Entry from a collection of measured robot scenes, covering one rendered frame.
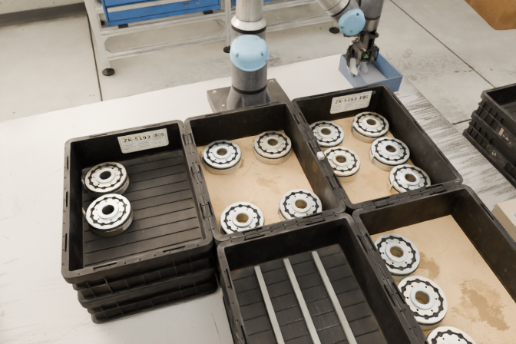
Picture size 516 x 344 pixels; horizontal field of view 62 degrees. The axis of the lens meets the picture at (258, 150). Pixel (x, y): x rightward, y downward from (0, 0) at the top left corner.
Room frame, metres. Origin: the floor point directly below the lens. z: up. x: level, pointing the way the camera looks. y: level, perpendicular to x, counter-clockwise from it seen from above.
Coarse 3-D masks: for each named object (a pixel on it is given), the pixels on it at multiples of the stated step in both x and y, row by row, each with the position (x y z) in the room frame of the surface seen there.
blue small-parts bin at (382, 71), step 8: (344, 56) 1.42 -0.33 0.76; (344, 64) 1.39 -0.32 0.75; (368, 64) 1.45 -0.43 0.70; (376, 64) 1.44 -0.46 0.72; (384, 64) 1.39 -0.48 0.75; (344, 72) 1.38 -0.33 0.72; (360, 72) 1.40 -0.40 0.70; (368, 72) 1.40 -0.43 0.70; (376, 72) 1.40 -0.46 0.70; (384, 72) 1.38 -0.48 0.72; (392, 72) 1.34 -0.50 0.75; (352, 80) 1.32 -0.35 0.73; (360, 80) 1.28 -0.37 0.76; (368, 80) 1.35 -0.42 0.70; (376, 80) 1.35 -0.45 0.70; (384, 80) 1.26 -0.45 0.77; (392, 80) 1.28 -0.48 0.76; (400, 80) 1.29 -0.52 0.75; (392, 88) 1.28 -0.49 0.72
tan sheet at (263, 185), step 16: (240, 144) 0.86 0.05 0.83; (256, 160) 0.80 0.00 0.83; (288, 160) 0.81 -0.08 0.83; (208, 176) 0.74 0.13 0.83; (224, 176) 0.75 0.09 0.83; (240, 176) 0.75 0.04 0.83; (256, 176) 0.75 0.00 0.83; (272, 176) 0.75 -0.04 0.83; (288, 176) 0.75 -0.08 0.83; (304, 176) 0.75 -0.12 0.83; (224, 192) 0.69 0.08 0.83; (240, 192) 0.69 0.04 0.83; (256, 192) 0.69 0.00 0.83; (272, 192) 0.69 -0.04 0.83; (224, 208) 0.64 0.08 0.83; (272, 208) 0.64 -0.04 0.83
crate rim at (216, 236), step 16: (224, 112) 0.89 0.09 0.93; (240, 112) 0.89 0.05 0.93; (304, 128) 0.83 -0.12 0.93; (192, 144) 0.76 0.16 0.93; (320, 160) 0.71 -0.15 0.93; (208, 192) 0.61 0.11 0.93; (336, 192) 0.62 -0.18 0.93; (208, 208) 0.57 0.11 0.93; (336, 208) 0.57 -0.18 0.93; (272, 224) 0.53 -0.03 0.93; (288, 224) 0.53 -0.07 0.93; (224, 240) 0.49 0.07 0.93
